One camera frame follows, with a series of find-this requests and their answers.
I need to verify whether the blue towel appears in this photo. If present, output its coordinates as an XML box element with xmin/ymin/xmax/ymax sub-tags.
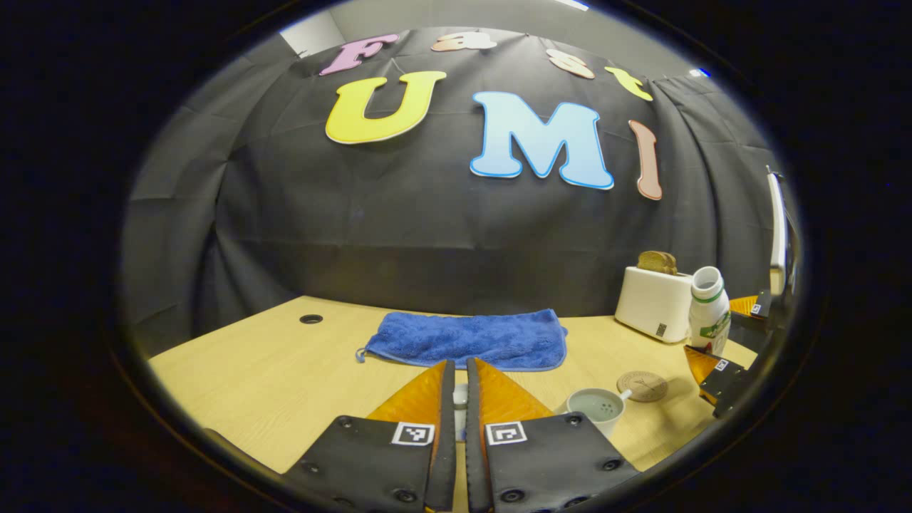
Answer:
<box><xmin>356</xmin><ymin>309</ymin><xmax>569</xmax><ymax>373</ymax></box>

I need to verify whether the white water bottle green label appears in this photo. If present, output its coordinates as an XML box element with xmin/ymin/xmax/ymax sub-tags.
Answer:
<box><xmin>686</xmin><ymin>266</ymin><xmax>732</xmax><ymax>356</ymax></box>

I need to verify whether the white toaster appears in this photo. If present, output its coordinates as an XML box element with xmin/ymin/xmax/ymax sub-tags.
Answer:
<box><xmin>614</xmin><ymin>266</ymin><xmax>695</xmax><ymax>344</ymax></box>

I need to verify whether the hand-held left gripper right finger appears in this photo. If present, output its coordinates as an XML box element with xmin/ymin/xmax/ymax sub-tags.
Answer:
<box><xmin>465</xmin><ymin>358</ymin><xmax>641</xmax><ymax>512</ymax></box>

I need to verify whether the brown bread slice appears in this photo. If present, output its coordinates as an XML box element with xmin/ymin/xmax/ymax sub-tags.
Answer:
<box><xmin>636</xmin><ymin>250</ymin><xmax>679</xmax><ymax>276</ymax></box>

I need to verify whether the white teacup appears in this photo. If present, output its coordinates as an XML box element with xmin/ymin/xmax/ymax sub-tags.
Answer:
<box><xmin>554</xmin><ymin>388</ymin><xmax>633</xmax><ymax>440</ymax></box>

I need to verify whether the round brown coaster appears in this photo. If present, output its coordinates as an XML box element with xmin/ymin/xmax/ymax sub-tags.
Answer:
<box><xmin>616</xmin><ymin>370</ymin><xmax>669</xmax><ymax>403</ymax></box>

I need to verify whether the black backdrop cloth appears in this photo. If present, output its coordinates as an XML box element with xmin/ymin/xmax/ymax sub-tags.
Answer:
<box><xmin>121</xmin><ymin>27</ymin><xmax>784</xmax><ymax>350</ymax></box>

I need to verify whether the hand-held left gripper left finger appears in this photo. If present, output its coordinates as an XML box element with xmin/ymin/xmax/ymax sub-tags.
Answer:
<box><xmin>281</xmin><ymin>360</ymin><xmax>457</xmax><ymax>512</ymax></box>

